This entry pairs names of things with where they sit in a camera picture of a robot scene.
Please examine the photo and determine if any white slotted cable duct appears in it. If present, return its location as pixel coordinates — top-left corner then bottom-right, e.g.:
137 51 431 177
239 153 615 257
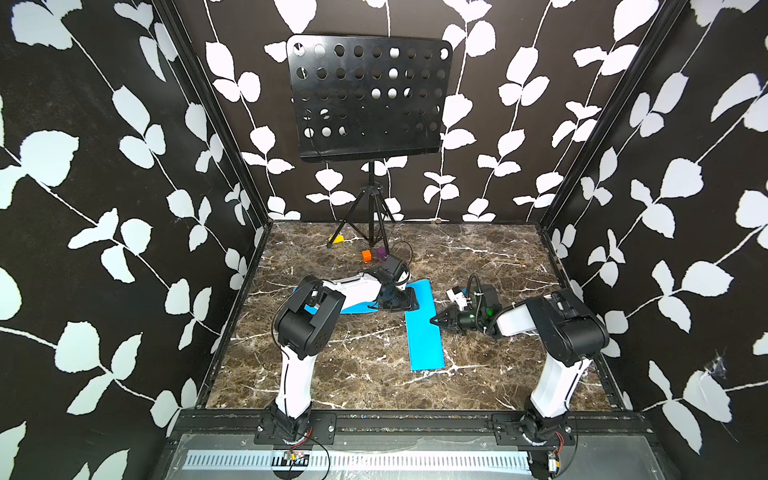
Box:
182 450 530 474

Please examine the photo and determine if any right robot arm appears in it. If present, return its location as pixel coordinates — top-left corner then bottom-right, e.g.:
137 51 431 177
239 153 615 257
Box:
430 284 610 435

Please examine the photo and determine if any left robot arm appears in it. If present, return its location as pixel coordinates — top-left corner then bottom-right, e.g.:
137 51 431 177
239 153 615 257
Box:
273 255 419 424

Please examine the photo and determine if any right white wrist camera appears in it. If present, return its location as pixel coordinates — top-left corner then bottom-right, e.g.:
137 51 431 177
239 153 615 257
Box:
446 287 471 311

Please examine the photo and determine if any black perforated music stand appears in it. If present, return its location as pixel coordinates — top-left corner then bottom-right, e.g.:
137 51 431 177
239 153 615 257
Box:
287 34 454 249

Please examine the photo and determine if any cyan paper sheet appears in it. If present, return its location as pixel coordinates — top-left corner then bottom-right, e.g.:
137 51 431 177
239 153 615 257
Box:
405 279 445 372
303 302 378 315

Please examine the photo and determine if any black front mounting rail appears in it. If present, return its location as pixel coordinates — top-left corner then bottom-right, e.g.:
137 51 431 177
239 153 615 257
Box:
170 409 653 450

